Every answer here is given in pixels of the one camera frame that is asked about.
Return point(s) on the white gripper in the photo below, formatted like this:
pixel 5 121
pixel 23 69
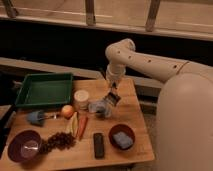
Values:
pixel 114 77

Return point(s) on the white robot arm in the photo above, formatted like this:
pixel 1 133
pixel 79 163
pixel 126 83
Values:
pixel 184 119

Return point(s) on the dark red bowl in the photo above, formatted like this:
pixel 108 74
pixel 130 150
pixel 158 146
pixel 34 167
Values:
pixel 121 128

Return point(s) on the purple bowl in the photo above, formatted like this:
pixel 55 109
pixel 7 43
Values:
pixel 24 146

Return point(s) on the white round container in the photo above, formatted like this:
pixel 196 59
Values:
pixel 81 98

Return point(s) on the orange carrot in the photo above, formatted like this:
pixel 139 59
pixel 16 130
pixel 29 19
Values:
pixel 82 125

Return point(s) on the red yellow apple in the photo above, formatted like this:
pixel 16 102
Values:
pixel 67 111

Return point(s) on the black remote control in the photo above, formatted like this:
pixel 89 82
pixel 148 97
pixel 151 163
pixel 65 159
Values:
pixel 98 141

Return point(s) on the green plastic tray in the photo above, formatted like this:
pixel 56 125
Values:
pixel 45 90

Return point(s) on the bunch of dark grapes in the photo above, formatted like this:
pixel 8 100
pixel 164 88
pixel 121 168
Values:
pixel 59 141

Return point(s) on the blue handled scoop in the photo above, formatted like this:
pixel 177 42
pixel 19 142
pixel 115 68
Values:
pixel 38 118

